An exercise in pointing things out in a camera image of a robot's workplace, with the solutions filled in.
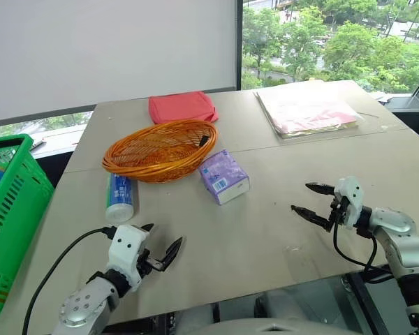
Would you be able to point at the white blue-green printed bottle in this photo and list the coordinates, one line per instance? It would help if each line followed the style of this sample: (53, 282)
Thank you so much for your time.
(120, 195)

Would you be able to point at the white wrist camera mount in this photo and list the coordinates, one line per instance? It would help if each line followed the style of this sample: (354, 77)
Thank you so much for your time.
(352, 199)
(125, 251)

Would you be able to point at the green plastic shopping basket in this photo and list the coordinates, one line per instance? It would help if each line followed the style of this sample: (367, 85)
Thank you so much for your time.
(17, 209)

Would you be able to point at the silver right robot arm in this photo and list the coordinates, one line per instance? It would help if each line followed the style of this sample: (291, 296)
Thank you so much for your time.
(401, 227)

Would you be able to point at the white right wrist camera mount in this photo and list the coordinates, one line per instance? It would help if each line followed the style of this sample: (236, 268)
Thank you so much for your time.
(352, 199)

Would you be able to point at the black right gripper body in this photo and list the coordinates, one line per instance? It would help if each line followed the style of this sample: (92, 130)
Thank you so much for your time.
(338, 209)

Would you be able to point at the small white sill object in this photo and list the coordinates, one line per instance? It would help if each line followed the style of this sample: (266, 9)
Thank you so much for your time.
(38, 142)

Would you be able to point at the purple tissue pack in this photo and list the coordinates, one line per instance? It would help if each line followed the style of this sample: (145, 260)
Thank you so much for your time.
(220, 174)

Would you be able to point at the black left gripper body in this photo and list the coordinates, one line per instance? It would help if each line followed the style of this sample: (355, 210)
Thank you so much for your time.
(147, 262)

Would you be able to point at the orange wicker basket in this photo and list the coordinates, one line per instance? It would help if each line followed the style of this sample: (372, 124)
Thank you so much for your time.
(153, 153)

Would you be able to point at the white roller blind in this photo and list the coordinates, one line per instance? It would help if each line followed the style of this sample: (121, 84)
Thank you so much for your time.
(108, 52)

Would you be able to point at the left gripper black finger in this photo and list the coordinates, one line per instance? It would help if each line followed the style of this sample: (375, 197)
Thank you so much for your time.
(148, 228)
(171, 254)

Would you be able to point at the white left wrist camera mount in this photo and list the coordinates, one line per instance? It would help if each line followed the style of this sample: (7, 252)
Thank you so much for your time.
(125, 251)

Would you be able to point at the red fabric pouch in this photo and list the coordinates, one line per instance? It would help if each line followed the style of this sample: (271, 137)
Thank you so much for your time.
(181, 104)

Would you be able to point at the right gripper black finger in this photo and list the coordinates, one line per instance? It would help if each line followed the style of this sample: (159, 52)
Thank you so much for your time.
(312, 216)
(321, 189)

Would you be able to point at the stack of pink plastic bags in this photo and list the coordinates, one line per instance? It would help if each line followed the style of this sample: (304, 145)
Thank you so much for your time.
(307, 111)

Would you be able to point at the black window frame post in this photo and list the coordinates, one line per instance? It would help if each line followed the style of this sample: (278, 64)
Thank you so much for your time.
(239, 45)

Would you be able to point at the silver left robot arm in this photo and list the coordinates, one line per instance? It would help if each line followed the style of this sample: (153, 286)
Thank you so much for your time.
(84, 307)

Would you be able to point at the grey robot torso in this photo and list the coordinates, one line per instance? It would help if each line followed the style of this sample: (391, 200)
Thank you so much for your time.
(265, 328)

